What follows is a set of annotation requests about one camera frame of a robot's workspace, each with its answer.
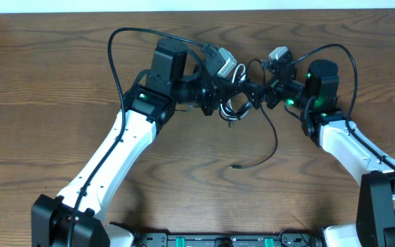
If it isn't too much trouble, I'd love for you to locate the black usb cable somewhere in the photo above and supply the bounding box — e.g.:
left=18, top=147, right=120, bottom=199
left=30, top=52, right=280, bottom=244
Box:
left=217, top=58, right=279, bottom=170

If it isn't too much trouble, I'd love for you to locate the white usb cable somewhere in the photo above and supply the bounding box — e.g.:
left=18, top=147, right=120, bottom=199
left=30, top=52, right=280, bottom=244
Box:
left=219, top=63, right=253, bottom=121

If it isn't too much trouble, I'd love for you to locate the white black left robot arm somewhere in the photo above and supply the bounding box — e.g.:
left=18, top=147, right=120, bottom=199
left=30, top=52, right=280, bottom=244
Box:
left=31, top=36, right=264, bottom=246

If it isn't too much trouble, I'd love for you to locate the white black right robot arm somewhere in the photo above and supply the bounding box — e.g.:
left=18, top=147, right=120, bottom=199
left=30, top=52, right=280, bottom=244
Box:
left=263, top=47, right=395, bottom=246

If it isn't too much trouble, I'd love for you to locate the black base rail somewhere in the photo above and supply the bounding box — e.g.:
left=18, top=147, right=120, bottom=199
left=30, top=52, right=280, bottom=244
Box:
left=131, top=230, right=325, bottom=247

